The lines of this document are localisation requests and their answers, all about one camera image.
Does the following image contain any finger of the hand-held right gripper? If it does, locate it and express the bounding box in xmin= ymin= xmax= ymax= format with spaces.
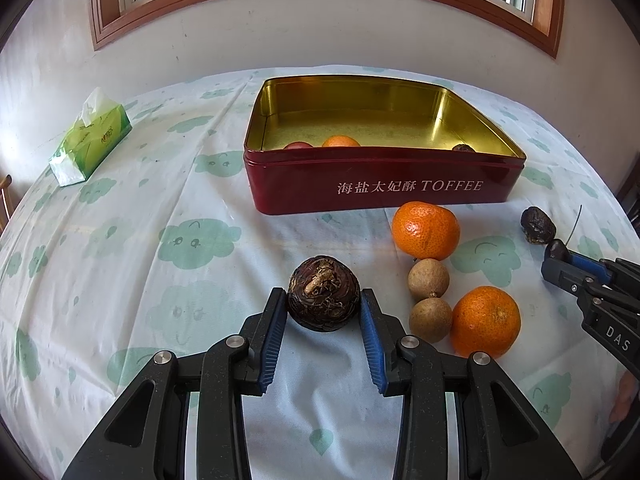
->
xmin=564 ymin=252 xmax=640 ymax=287
xmin=541 ymin=258 xmax=602 ymax=304

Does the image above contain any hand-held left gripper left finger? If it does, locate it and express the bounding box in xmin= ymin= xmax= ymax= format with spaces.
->
xmin=62 ymin=287 xmax=289 ymax=480

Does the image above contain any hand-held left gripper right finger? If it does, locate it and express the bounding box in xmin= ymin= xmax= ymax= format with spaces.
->
xmin=360 ymin=288 xmax=584 ymax=480

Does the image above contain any dark cherry with stem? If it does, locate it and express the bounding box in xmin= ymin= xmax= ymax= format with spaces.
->
xmin=546 ymin=204 xmax=585 ymax=262

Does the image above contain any brown longan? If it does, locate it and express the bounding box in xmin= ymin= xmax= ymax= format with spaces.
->
xmin=409 ymin=297 xmax=454 ymax=343
xmin=407 ymin=258 xmax=451 ymax=301

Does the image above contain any dark water chestnut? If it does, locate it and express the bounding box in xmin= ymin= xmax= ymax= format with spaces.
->
xmin=287 ymin=256 xmax=362 ymax=332

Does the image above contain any orange mandarin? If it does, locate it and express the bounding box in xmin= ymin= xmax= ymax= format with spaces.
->
xmin=321 ymin=134 xmax=362 ymax=149
xmin=391 ymin=201 xmax=461 ymax=261
xmin=450 ymin=285 xmax=522 ymax=359

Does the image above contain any red tin box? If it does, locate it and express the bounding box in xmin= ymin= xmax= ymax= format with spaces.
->
xmin=243 ymin=74 xmax=527 ymax=216

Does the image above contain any person's right hand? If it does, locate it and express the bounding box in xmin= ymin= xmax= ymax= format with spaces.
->
xmin=610 ymin=371 xmax=640 ymax=425

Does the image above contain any dark furniture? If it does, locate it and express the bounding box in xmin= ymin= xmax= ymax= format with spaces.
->
xmin=618 ymin=157 xmax=640 ymax=223

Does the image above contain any green tissue box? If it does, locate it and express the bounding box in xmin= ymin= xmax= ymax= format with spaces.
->
xmin=48 ymin=87 xmax=133 ymax=189

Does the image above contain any wooden chair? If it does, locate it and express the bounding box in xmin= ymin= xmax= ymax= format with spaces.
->
xmin=0 ymin=174 xmax=14 ymax=234

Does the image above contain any wooden framed window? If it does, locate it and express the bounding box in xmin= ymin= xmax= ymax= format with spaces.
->
xmin=87 ymin=0 xmax=567 ymax=62

